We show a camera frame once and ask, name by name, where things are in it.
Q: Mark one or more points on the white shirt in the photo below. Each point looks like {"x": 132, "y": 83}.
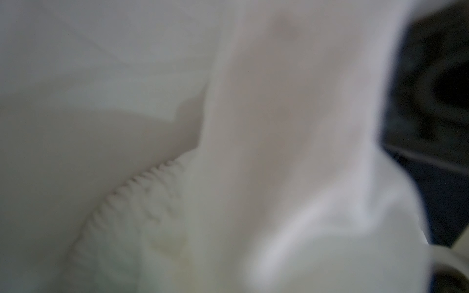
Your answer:
{"x": 209, "y": 147}

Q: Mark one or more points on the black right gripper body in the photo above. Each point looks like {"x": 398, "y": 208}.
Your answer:
{"x": 427, "y": 119}

